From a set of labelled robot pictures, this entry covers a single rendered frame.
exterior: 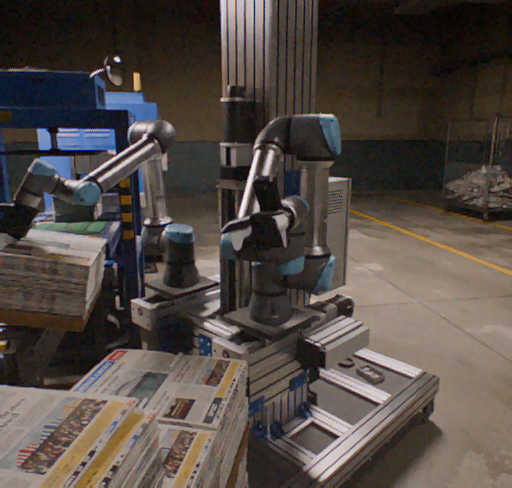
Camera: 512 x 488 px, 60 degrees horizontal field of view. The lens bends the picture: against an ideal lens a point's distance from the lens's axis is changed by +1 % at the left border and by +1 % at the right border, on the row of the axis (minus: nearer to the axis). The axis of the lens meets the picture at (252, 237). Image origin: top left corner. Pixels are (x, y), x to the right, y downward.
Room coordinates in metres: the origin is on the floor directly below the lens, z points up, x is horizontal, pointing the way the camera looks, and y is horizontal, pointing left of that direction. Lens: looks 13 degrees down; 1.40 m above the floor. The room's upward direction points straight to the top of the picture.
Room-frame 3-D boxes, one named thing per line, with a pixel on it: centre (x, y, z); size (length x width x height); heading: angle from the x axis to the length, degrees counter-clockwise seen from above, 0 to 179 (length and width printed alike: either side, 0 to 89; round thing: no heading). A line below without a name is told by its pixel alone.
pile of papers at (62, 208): (3.36, 1.33, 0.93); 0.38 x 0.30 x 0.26; 11
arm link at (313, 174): (1.35, -0.18, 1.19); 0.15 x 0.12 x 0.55; 71
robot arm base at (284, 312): (1.39, -0.06, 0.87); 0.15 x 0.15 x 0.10
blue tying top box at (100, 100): (2.80, 1.22, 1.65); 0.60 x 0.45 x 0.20; 101
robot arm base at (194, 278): (1.74, 0.29, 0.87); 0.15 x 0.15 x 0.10
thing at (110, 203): (3.91, 1.43, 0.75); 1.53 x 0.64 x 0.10; 11
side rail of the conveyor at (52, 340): (1.85, 0.78, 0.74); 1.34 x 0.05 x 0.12; 11
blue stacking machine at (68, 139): (5.48, 1.68, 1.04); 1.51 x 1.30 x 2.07; 11
